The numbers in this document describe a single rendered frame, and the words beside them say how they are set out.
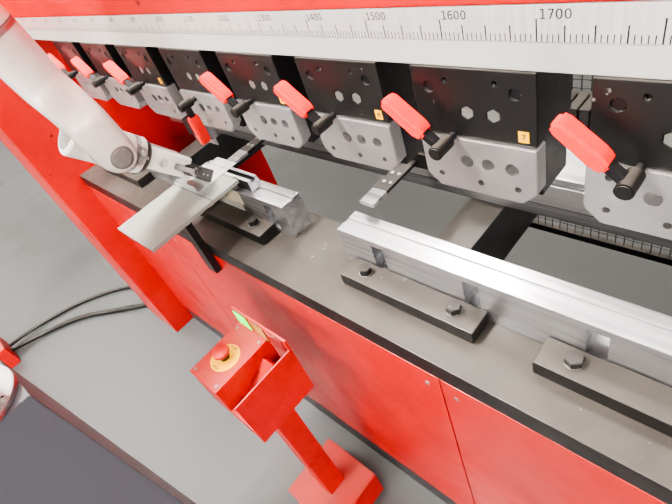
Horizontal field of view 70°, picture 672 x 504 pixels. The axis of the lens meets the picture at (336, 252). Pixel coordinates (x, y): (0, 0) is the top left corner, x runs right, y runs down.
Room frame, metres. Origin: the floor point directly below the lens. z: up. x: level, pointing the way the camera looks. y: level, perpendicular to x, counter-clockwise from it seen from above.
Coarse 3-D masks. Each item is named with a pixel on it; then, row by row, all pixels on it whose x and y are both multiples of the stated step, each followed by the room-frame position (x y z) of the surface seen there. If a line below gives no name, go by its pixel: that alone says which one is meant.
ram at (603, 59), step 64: (0, 0) 1.71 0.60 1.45; (64, 0) 1.30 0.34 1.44; (128, 0) 1.04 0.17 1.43; (192, 0) 0.86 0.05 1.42; (256, 0) 0.72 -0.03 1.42; (320, 0) 0.62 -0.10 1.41; (384, 0) 0.54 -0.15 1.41; (448, 0) 0.47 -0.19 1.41; (512, 0) 0.42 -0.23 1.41; (576, 0) 0.37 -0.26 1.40; (640, 0) 0.33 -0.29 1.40; (448, 64) 0.48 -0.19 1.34; (512, 64) 0.42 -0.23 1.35; (576, 64) 0.37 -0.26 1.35; (640, 64) 0.33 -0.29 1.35
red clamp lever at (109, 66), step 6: (108, 66) 1.18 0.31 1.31; (114, 66) 1.18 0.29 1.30; (114, 72) 1.16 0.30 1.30; (120, 72) 1.16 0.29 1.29; (120, 78) 1.15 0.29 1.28; (126, 78) 1.15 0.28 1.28; (126, 84) 1.15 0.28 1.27; (132, 84) 1.14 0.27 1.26; (138, 84) 1.14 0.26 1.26; (144, 84) 1.15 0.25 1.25; (132, 90) 1.13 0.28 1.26; (138, 90) 1.14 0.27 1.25
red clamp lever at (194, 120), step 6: (180, 102) 0.96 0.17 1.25; (186, 102) 0.96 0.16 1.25; (192, 102) 0.96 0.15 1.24; (180, 108) 0.95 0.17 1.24; (186, 108) 0.96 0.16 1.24; (192, 114) 0.96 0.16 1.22; (192, 120) 0.96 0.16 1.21; (198, 120) 0.96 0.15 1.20; (192, 126) 0.96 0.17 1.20; (198, 126) 0.96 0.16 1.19; (204, 126) 0.97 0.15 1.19; (198, 132) 0.95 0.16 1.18; (204, 132) 0.96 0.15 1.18; (198, 138) 0.96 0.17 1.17; (204, 138) 0.96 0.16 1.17; (210, 138) 0.97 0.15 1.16; (204, 144) 0.96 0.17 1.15
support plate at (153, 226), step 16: (224, 176) 1.09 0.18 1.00; (176, 192) 1.11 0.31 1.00; (208, 192) 1.05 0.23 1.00; (224, 192) 1.02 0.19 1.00; (144, 208) 1.10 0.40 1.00; (160, 208) 1.06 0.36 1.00; (176, 208) 1.03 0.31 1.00; (192, 208) 1.00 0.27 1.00; (128, 224) 1.05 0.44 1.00; (144, 224) 1.02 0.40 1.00; (160, 224) 0.99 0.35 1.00; (176, 224) 0.97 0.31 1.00; (144, 240) 0.95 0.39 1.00; (160, 240) 0.93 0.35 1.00
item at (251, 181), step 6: (234, 168) 1.11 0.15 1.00; (234, 174) 1.10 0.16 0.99; (240, 174) 1.08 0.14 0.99; (246, 174) 1.06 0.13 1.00; (252, 174) 1.04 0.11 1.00; (240, 180) 1.04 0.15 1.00; (246, 180) 1.03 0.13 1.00; (252, 180) 1.03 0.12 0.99; (258, 180) 1.03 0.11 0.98; (240, 186) 1.06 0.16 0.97; (246, 186) 1.03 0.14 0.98; (252, 186) 1.02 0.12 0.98; (258, 186) 1.03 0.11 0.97
